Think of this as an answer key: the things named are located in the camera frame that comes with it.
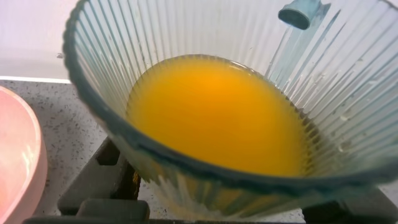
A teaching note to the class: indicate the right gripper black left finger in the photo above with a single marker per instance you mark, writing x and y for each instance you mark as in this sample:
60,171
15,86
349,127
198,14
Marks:
93,183

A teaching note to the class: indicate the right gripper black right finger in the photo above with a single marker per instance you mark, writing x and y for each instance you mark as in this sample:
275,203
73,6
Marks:
367,211

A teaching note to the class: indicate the orange juice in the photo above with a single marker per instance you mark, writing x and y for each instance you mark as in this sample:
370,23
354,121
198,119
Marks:
217,118

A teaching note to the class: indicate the ribbed translucent blue-green cup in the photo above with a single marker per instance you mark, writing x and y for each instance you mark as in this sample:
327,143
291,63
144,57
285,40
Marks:
217,31

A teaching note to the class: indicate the pink bowl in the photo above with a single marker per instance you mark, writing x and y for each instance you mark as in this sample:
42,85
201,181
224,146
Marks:
18,155

